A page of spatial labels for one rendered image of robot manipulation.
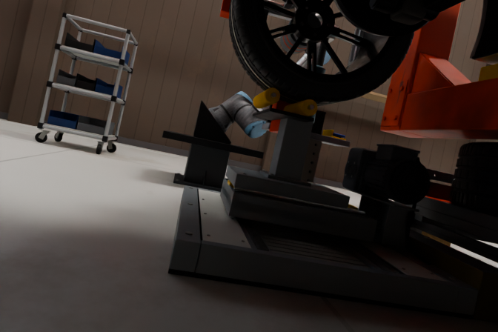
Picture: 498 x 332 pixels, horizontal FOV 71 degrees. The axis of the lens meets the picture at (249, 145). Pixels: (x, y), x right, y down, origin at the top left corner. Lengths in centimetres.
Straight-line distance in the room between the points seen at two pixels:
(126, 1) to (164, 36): 62
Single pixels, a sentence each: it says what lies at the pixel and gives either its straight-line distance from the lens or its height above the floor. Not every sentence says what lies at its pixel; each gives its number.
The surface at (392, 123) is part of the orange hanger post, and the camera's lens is 166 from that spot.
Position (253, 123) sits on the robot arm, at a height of 46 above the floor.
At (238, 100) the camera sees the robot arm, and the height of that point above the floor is 59.
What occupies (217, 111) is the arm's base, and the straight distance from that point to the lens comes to 227.
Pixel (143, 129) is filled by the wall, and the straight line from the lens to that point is 464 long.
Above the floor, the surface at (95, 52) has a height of 77.
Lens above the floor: 32
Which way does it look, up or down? level
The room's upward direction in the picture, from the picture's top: 12 degrees clockwise
